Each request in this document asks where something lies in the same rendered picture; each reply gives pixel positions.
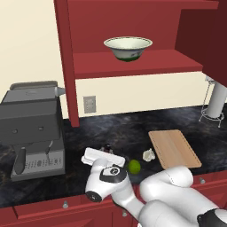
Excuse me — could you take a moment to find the wooden cutting board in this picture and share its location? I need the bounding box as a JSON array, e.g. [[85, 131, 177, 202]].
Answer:
[[147, 129, 203, 170]]

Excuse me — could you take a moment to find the white bowl with green base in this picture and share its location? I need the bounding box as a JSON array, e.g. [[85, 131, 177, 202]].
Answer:
[[103, 35, 154, 63]]

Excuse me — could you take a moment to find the red wall cabinet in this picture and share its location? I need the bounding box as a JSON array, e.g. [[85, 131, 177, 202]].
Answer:
[[67, 0, 220, 80]]

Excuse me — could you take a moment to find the white garlic bulb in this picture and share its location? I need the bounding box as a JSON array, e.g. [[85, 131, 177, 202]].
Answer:
[[142, 147, 157, 162]]

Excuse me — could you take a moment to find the red base cabinet door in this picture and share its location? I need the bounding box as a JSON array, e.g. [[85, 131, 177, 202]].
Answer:
[[111, 203, 140, 227]]

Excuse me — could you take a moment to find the red drawer front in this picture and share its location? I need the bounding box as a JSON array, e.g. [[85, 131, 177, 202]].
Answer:
[[12, 193, 115, 222], [189, 169, 227, 192]]

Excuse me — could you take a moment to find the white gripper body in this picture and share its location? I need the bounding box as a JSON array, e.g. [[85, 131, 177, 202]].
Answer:
[[81, 146, 127, 168]]

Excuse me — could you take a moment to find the grey espresso machine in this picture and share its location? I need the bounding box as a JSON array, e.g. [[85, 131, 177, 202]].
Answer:
[[0, 80, 67, 183]]

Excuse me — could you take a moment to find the dark condiment bottle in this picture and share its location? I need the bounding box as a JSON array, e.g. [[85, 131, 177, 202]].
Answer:
[[99, 143, 115, 153]]

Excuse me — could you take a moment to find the white paper towel roll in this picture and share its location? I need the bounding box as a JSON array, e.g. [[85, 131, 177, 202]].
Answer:
[[205, 77, 227, 119]]

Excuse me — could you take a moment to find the wire paper towel stand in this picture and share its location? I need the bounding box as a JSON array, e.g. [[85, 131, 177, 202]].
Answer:
[[198, 74, 227, 129]]

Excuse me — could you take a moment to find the green lime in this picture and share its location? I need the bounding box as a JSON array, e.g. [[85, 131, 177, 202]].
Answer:
[[127, 159, 142, 176]]

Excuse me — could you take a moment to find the grey wall outlet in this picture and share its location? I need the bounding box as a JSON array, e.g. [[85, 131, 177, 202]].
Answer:
[[82, 95, 98, 114]]

